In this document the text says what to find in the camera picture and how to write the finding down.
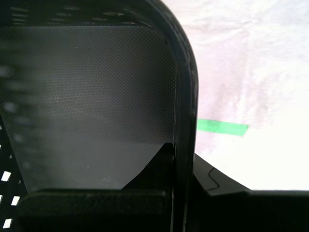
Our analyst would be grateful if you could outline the long green tape strip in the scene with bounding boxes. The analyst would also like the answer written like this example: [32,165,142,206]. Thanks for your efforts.
[197,118,250,137]

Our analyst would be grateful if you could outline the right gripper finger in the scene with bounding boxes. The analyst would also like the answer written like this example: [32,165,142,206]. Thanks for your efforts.
[18,142,175,232]
[187,153,309,232]

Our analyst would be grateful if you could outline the black perforated plastic basket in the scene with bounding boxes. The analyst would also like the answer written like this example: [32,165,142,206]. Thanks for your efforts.
[0,0,199,232]

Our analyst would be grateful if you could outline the white table cover sheet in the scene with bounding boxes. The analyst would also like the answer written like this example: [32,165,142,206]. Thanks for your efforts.
[161,0,309,191]

